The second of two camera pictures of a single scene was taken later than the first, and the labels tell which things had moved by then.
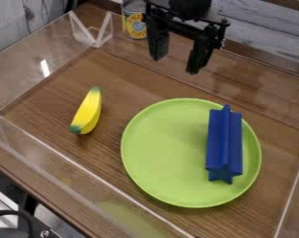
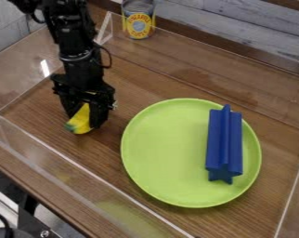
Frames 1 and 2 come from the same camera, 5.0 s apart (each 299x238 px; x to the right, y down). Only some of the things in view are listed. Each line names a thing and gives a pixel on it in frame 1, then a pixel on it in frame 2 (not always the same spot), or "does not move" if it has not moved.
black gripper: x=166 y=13 to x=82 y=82
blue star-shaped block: x=224 y=144 does not move
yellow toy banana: x=87 y=115 does not move
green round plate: x=164 y=155 does not move
